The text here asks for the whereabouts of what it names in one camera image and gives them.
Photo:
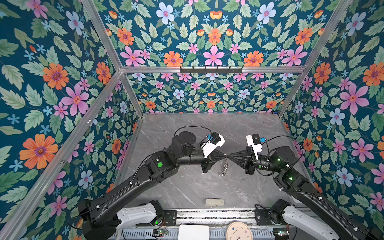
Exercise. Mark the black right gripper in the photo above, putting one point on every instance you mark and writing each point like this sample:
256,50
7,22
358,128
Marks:
247,160

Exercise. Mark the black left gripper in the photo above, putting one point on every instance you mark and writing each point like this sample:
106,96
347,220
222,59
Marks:
213,157

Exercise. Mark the silver keys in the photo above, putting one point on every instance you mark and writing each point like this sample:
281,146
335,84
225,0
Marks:
224,168

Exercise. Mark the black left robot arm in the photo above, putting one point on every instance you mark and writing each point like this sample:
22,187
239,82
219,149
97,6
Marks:
104,216

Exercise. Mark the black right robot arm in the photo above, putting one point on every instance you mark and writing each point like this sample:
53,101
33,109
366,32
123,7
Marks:
333,224

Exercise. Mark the small white block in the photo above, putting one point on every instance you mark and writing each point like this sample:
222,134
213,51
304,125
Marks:
212,202

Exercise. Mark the round analog clock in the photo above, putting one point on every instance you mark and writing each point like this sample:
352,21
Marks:
239,231

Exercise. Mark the white box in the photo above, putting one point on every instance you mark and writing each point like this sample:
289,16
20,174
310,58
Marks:
193,232

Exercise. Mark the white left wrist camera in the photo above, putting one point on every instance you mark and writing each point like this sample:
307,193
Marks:
212,141

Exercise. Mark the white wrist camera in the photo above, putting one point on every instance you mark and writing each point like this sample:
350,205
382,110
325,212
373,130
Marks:
212,141
256,143

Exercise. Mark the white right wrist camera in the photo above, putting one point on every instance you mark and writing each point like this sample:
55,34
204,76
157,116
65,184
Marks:
256,143

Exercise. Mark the aluminium front rail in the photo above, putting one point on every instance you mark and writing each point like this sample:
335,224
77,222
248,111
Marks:
218,216

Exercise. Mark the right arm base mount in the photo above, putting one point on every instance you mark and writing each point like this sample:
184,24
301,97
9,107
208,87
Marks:
283,213

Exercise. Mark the black hook rail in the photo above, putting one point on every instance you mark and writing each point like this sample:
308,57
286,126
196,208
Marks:
210,70

